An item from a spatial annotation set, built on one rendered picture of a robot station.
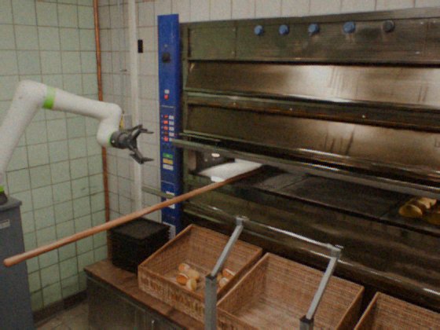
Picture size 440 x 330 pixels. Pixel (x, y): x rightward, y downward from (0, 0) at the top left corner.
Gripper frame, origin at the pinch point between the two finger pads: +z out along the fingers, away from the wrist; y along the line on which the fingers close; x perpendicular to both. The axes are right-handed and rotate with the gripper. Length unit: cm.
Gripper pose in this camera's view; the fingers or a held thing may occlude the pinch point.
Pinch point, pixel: (150, 146)
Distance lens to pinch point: 207.6
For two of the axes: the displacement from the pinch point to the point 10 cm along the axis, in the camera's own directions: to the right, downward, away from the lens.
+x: -6.5, 2.0, -7.3
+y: -0.1, 9.6, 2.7
